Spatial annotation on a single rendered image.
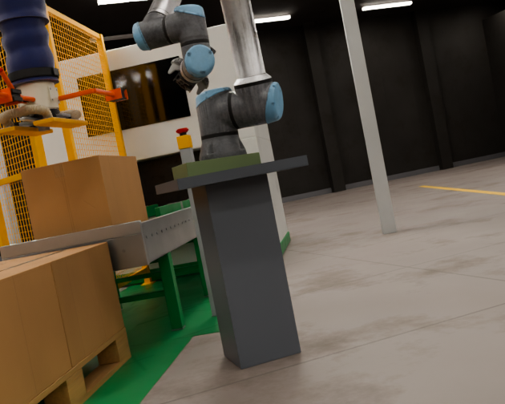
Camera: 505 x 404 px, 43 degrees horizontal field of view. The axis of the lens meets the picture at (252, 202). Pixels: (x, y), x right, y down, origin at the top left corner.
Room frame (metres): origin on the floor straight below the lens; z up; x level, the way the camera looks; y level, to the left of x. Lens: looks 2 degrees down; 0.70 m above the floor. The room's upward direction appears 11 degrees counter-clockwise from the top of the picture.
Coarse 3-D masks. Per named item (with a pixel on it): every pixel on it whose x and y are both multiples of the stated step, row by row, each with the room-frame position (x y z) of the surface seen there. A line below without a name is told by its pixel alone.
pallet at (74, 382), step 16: (112, 336) 2.77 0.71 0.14; (96, 352) 2.57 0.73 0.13; (112, 352) 2.80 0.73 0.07; (128, 352) 2.91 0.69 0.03; (80, 368) 2.40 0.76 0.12; (96, 368) 2.76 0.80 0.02; (112, 368) 2.71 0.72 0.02; (64, 384) 2.27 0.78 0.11; (80, 384) 2.37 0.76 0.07; (96, 384) 2.51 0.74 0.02; (32, 400) 2.02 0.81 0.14; (48, 400) 2.28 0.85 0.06; (64, 400) 2.27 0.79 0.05; (80, 400) 2.35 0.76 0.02
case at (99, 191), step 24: (48, 168) 3.09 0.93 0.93; (72, 168) 3.07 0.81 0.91; (96, 168) 3.06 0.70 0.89; (120, 168) 3.34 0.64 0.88; (48, 192) 3.09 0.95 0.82; (72, 192) 3.07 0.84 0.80; (96, 192) 3.06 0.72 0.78; (120, 192) 3.26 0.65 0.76; (48, 216) 3.09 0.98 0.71; (72, 216) 3.08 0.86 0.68; (96, 216) 3.06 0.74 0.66; (120, 216) 3.19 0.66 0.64; (144, 216) 3.59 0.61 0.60
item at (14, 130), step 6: (12, 126) 2.87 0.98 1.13; (18, 126) 2.90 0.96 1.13; (30, 126) 3.07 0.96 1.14; (0, 132) 2.85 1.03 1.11; (6, 132) 2.86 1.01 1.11; (12, 132) 2.90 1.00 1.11; (18, 132) 2.94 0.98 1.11; (24, 132) 2.97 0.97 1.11; (30, 132) 3.01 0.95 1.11; (36, 132) 3.05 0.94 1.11; (42, 132) 3.09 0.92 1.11; (48, 132) 3.13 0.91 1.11
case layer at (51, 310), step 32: (32, 256) 2.94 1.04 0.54; (64, 256) 2.50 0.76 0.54; (96, 256) 2.78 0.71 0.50; (0, 288) 1.98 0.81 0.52; (32, 288) 2.17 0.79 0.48; (64, 288) 2.41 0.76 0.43; (96, 288) 2.71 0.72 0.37; (0, 320) 1.94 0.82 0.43; (32, 320) 2.13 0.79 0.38; (64, 320) 2.36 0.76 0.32; (96, 320) 2.64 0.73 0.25; (0, 352) 1.91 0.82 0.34; (32, 352) 2.09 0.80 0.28; (64, 352) 2.31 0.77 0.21; (0, 384) 1.87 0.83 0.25; (32, 384) 2.05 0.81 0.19
